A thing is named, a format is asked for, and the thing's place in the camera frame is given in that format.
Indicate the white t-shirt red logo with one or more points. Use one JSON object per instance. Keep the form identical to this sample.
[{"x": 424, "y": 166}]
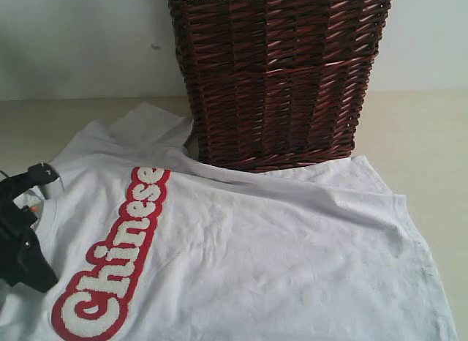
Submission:
[{"x": 149, "y": 244}]

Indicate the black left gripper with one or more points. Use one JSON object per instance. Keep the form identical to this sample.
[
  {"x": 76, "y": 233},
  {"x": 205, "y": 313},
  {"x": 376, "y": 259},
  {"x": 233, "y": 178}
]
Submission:
[{"x": 21, "y": 257}]

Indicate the dark red wicker basket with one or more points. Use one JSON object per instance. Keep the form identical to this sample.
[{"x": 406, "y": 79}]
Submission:
[{"x": 276, "y": 84}]

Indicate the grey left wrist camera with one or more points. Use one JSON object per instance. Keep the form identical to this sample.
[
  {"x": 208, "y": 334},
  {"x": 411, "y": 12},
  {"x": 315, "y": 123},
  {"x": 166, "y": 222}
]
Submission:
[{"x": 42, "y": 176}]

